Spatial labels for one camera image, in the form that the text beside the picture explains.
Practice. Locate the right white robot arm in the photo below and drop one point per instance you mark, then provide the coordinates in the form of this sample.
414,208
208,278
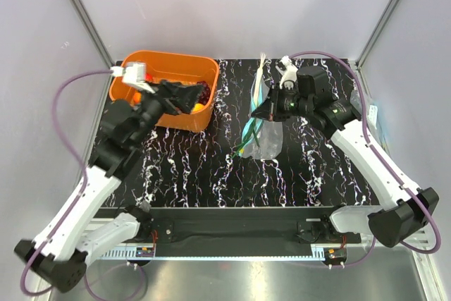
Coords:
403,207

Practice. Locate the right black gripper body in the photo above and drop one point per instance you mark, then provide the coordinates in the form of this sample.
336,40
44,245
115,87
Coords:
286,103

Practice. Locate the yellow orange fruit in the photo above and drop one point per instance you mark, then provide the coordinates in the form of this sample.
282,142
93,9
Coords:
197,107

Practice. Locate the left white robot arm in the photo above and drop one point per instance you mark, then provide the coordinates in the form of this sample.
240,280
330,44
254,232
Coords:
62,253

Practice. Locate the green orange mango toy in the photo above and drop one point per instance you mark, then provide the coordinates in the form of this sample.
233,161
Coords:
137,97

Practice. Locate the dark red grape bunch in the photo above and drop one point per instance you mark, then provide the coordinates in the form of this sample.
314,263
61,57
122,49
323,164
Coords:
205,94

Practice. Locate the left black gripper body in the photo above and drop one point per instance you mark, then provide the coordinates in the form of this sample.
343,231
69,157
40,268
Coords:
166,103

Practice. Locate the green spring onion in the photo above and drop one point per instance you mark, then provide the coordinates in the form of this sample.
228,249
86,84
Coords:
259,82

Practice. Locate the spare clear plastic bag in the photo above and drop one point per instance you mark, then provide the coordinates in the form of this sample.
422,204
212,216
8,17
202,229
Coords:
371,115

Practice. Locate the left aluminium corner post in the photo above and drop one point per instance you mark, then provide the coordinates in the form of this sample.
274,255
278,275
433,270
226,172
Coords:
92,32

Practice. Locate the orange plastic basket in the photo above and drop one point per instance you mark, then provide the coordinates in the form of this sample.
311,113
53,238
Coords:
187,69

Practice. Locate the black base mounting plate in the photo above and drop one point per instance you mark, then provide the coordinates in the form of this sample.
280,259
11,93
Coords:
234,232

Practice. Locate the black marble pattern mat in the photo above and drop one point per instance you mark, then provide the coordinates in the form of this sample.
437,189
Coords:
183,169

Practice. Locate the aluminium frame rail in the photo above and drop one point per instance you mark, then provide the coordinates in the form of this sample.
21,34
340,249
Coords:
418,238

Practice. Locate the clear zip top bag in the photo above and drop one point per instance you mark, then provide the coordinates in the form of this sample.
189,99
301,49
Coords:
261,140

